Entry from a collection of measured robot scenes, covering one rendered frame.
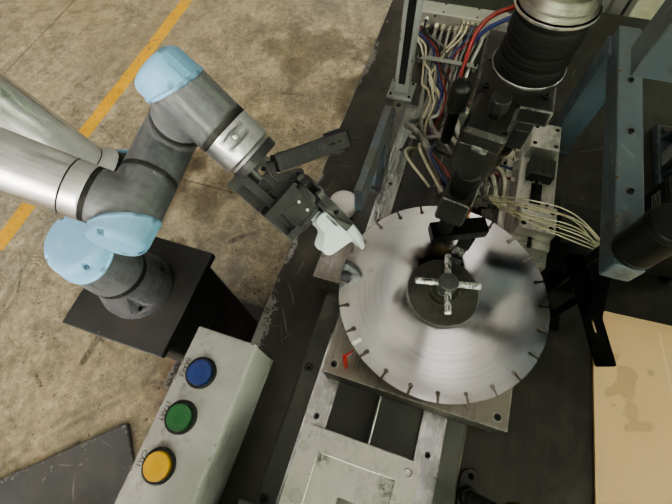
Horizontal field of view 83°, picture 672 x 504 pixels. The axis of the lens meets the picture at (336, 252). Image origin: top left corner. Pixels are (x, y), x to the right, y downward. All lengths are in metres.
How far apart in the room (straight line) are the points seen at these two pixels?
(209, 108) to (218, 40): 2.30
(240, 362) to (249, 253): 1.13
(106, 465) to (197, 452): 1.09
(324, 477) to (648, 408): 0.61
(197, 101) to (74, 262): 0.39
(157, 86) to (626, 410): 0.92
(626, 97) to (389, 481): 0.73
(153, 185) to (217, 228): 1.33
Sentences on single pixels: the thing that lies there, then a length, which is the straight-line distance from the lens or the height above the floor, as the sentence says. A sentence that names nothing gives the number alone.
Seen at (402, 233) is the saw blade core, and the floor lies 0.95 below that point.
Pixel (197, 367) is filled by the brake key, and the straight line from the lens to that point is 0.68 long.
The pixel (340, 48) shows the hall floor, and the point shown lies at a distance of 2.59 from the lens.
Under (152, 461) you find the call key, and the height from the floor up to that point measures 0.91.
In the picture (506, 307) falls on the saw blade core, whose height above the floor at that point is 0.95.
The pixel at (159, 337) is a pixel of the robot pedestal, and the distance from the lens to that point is 0.91.
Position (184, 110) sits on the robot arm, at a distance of 0.51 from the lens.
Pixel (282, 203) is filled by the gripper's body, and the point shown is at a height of 1.11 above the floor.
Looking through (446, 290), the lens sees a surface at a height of 1.00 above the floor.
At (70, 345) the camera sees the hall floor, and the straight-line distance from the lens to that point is 1.95.
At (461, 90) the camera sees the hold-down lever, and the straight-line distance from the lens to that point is 0.40.
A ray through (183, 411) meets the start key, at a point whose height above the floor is 0.91.
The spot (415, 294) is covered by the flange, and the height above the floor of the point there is 0.96.
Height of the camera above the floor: 1.54
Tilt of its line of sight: 64 degrees down
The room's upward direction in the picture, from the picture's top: 6 degrees counter-clockwise
